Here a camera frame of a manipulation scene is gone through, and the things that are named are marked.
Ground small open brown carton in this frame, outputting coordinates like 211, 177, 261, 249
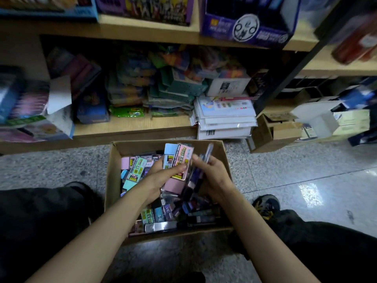
247, 112, 304, 154

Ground red cylinder containers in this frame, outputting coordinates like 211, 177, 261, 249
333, 15, 377, 64

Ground black and white display box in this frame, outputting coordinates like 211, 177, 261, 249
199, 0, 302, 52

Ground purple display box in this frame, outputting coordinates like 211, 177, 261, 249
94, 0, 198, 27

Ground wooden shelf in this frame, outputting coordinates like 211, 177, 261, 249
0, 0, 377, 156

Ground heap of green teal packs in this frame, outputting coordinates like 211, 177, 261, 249
106, 47, 210, 118

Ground brown cardboard box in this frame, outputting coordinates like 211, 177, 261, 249
105, 138, 233, 242

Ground person's left hand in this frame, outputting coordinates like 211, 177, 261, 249
138, 162, 188, 207

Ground purple black stationery tube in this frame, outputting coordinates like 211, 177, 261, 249
184, 143, 214, 202

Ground person's left forearm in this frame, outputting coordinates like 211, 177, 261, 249
26, 194, 157, 283

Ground stack of white packets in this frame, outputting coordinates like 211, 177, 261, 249
190, 96, 258, 141

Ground person's right forearm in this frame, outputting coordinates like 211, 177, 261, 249
221, 188, 322, 283

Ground pile of pencil lead cases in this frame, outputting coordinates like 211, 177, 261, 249
121, 151, 223, 235

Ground person's right hand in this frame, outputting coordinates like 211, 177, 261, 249
191, 153, 236, 204

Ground white printed carton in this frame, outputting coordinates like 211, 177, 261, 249
206, 76, 252, 98

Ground person's right shoe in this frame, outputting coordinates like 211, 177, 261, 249
253, 194, 282, 221

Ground blue display box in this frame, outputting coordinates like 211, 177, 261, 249
0, 0, 100, 21

